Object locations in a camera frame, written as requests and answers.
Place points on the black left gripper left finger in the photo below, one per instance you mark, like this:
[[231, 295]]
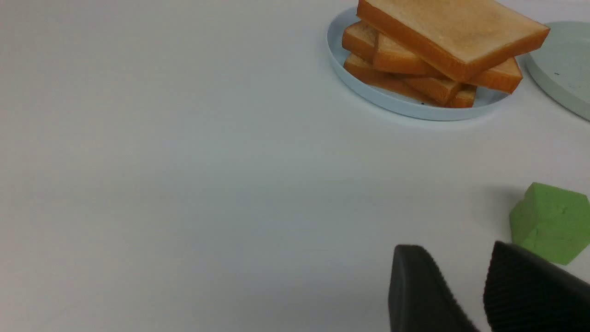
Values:
[[419, 298]]

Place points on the mint green centre plate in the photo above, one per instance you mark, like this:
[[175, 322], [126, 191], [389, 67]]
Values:
[[561, 66]]

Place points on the green foam cube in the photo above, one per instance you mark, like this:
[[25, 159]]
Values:
[[551, 222]]

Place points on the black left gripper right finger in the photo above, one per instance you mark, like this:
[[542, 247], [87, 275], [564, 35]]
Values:
[[526, 293]]

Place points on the light blue bread plate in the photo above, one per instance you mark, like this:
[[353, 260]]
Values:
[[486, 100]]

